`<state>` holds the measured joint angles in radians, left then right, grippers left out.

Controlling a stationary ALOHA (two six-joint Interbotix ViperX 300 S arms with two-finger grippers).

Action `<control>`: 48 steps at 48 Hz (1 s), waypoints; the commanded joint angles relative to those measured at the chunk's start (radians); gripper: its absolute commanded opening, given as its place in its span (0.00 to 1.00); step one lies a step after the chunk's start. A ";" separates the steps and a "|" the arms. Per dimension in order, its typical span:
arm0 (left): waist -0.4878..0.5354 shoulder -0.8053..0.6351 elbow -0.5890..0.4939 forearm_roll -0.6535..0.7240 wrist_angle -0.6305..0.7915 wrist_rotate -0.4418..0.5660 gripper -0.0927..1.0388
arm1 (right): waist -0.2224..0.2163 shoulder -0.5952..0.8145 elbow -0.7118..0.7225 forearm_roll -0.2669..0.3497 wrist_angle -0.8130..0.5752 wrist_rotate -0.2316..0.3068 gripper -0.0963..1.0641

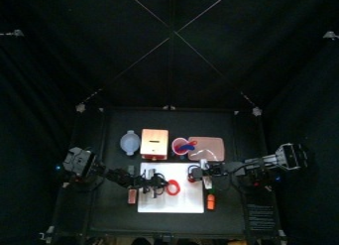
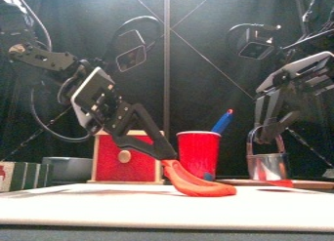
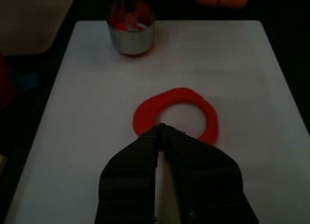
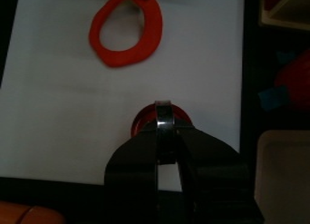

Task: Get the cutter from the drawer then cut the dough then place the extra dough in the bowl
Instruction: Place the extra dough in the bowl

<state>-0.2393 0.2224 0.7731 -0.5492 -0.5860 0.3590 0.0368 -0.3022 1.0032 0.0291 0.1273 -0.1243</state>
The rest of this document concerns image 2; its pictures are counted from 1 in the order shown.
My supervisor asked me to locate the orange dough strip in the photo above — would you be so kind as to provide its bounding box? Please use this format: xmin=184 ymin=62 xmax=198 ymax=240
xmin=160 ymin=158 xmax=238 ymax=198

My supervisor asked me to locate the round wooden drawer knob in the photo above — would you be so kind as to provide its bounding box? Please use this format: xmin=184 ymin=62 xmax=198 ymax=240
xmin=118 ymin=150 xmax=134 ymax=164

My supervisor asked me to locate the red wooden drawer box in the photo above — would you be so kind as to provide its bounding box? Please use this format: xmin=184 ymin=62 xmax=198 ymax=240
xmin=87 ymin=129 xmax=166 ymax=184

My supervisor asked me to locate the grey bowl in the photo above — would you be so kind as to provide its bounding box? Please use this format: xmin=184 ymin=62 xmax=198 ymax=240
xmin=40 ymin=156 xmax=94 ymax=182

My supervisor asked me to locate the blue marker with red tip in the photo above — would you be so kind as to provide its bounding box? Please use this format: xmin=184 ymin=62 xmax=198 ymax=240
xmin=210 ymin=108 xmax=235 ymax=136

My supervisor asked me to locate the red plastic cup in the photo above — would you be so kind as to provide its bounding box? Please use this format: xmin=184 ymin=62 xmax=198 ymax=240
xmin=175 ymin=130 xmax=223 ymax=181

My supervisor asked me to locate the small metal bucket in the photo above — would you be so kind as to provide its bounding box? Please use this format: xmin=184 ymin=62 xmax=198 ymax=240
xmin=246 ymin=125 xmax=291 ymax=182

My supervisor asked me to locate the wooden board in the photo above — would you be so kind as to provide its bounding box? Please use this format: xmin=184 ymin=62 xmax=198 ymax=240
xmin=215 ymin=178 xmax=334 ymax=191

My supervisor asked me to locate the white cutting board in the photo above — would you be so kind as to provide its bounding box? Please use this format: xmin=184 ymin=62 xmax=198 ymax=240
xmin=0 ymin=181 xmax=334 ymax=233

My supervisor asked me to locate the green white striped box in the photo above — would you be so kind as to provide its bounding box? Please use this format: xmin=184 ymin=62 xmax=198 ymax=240
xmin=0 ymin=161 xmax=54 ymax=193

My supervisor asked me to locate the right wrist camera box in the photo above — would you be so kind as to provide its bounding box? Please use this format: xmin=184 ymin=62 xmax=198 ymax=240
xmin=237 ymin=25 xmax=279 ymax=60

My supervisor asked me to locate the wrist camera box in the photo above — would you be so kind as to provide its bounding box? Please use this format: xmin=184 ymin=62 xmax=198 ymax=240
xmin=237 ymin=25 xmax=279 ymax=60
xmin=114 ymin=29 xmax=148 ymax=73

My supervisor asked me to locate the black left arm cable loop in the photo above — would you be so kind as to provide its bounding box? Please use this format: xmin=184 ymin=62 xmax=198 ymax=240
xmin=28 ymin=84 xmax=94 ymax=143

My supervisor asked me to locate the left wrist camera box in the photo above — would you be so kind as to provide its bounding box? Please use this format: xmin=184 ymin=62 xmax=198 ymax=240
xmin=114 ymin=29 xmax=148 ymax=73

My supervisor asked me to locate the vertical metal frame pole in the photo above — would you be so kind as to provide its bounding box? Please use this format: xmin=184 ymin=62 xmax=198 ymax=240
xmin=163 ymin=0 xmax=172 ymax=139

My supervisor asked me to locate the black right camera cable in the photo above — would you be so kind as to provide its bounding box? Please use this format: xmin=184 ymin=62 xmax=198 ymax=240
xmin=225 ymin=22 xmax=282 ymax=53

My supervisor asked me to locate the black camera cable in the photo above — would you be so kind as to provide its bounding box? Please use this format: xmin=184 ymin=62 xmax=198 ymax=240
xmin=107 ymin=15 xmax=164 ymax=62
xmin=225 ymin=22 xmax=282 ymax=53

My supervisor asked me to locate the black left camera cable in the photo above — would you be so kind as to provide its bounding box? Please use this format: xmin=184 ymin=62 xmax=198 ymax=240
xmin=107 ymin=15 xmax=164 ymax=62

